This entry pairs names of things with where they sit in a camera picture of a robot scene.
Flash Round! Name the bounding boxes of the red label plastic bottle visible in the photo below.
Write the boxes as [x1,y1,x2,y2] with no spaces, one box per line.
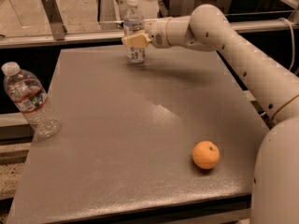
[1,62,61,140]

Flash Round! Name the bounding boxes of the orange fruit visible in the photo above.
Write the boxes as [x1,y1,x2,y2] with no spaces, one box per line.
[192,141,220,170]

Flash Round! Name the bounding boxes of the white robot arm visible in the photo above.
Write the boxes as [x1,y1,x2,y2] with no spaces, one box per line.
[122,4,299,224]

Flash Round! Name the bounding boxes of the blue label plastic bottle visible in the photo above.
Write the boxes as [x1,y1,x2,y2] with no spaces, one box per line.
[123,0,145,64]

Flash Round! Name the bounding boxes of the horizontal metal rail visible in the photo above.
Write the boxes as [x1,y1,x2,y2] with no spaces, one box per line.
[0,20,289,49]

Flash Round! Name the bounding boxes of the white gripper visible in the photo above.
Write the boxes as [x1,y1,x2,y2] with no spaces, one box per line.
[121,17,170,49]

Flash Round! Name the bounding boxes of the left metal rail bracket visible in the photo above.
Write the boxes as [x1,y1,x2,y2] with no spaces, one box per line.
[41,0,67,40]

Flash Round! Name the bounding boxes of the white cable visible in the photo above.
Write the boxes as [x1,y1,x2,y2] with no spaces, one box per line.
[278,17,296,72]

